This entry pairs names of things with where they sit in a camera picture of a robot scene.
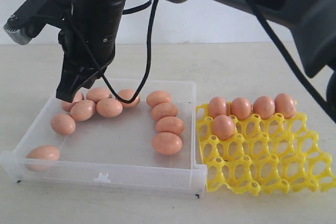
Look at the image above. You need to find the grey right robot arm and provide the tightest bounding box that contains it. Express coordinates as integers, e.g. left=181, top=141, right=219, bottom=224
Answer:
left=56, top=0, right=335, bottom=120

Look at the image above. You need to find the brown egg front left corner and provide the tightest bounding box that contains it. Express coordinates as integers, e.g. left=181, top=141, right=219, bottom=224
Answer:
left=25, top=145, right=60, bottom=172

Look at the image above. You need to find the brown egg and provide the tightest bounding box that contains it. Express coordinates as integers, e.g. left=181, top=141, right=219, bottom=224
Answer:
left=274, top=93, right=297, bottom=119
left=230, top=97, right=252, bottom=120
left=96, top=98, right=123, bottom=118
left=212, top=115, right=235, bottom=141
left=151, top=102, right=178, bottom=121
left=50, top=113, right=76, bottom=136
left=61, top=92, right=85, bottom=112
left=152, top=132, right=183, bottom=155
left=118, top=89, right=141, bottom=108
left=155, top=116, right=185, bottom=135
left=86, top=87, right=112, bottom=103
left=69, top=100, right=96, bottom=122
left=253, top=95, right=275, bottom=119
left=146, top=90, right=172, bottom=108
left=208, top=97, right=229, bottom=118

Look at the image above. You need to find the yellow plastic egg rack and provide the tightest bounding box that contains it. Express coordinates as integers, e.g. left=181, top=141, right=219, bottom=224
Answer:
left=196, top=104, right=335, bottom=195

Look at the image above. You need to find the clear plastic tray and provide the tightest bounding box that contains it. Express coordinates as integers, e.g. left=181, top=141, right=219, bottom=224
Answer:
left=1, top=80, right=207, bottom=197

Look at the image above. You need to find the black cable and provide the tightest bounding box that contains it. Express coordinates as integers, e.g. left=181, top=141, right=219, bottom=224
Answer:
left=65, top=0, right=336, bottom=125

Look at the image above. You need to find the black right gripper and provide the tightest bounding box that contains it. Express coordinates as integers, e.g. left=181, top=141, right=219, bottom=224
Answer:
left=55, top=0, right=126, bottom=102

